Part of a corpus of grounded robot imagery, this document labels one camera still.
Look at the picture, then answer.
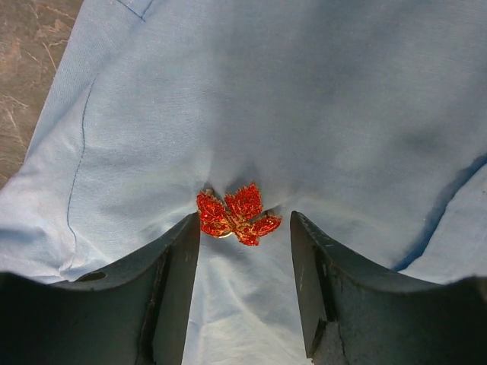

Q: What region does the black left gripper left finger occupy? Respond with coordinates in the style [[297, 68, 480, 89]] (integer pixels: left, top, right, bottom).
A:
[[1, 214, 200, 364]]

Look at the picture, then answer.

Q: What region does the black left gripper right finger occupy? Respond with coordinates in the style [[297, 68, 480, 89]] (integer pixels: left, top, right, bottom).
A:
[[290, 212, 486, 364]]

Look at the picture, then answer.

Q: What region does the light blue button shirt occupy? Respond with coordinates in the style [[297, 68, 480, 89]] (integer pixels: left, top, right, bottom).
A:
[[0, 0, 487, 365]]

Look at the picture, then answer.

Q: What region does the red maple leaf brooch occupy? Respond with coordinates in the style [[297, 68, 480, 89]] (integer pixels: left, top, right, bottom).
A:
[[196, 182, 282, 246]]

